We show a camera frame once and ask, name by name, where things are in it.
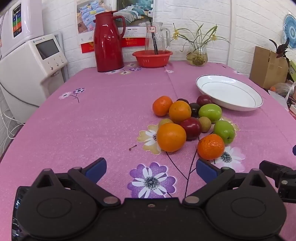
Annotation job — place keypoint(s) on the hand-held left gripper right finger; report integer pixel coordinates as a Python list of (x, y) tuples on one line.
[(205, 169)]

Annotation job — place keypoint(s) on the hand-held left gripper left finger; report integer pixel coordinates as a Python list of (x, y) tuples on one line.
[(97, 168)]

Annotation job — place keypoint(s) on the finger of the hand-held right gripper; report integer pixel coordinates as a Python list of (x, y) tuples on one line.
[(270, 167), (294, 150)]

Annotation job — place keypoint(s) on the tangerine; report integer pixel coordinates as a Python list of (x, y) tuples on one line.
[(161, 106), (211, 146)]

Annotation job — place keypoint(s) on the green apple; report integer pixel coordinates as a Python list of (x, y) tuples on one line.
[(223, 131), (210, 112)]

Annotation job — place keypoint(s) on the red apple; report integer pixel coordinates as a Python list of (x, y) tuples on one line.
[(191, 128)]

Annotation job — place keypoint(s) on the tan longan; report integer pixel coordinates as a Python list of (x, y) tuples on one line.
[(165, 121), (205, 124)]

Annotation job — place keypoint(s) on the orange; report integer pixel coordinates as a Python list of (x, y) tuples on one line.
[(179, 111), (171, 137)]

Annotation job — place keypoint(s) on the dark purple plum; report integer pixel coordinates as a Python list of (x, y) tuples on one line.
[(195, 109), (183, 101)]

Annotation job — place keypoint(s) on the reddish purple plum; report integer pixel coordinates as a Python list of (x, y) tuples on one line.
[(203, 100)]

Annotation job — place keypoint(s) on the white plate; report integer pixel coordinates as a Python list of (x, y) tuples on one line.
[(229, 92)]

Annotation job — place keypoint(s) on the pink floral tablecloth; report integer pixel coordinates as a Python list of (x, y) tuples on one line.
[(92, 127)]

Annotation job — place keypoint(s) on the clear plastic bag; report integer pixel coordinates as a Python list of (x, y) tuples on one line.
[(282, 89)]

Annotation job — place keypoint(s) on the cardboard box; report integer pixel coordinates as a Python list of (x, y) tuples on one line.
[(266, 67)]

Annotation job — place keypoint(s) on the dark red leaf plant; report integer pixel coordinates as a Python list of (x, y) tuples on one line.
[(281, 49)]

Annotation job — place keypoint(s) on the yellow flowering orchid plant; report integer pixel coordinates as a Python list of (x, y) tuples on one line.
[(196, 61)]

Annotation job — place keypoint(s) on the glass vase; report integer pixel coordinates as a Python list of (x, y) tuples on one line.
[(204, 52)]

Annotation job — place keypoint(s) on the white water dispenser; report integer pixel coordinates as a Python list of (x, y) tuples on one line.
[(23, 76)]

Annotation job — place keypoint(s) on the red plastic basket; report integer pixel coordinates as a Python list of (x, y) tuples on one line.
[(152, 61)]

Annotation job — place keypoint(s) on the red thermos jug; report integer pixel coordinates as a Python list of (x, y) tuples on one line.
[(107, 46)]

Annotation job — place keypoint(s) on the black stirring stick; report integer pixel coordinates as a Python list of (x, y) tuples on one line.
[(154, 40)]

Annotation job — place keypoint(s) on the glass pitcher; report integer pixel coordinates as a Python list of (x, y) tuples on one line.
[(160, 37)]

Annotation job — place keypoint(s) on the tall white appliance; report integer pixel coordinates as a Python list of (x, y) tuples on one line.
[(27, 20)]

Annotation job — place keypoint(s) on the large blue patterned wall decoration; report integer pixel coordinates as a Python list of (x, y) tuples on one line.
[(291, 30)]

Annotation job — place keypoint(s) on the wall poster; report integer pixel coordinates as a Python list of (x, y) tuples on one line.
[(129, 14)]

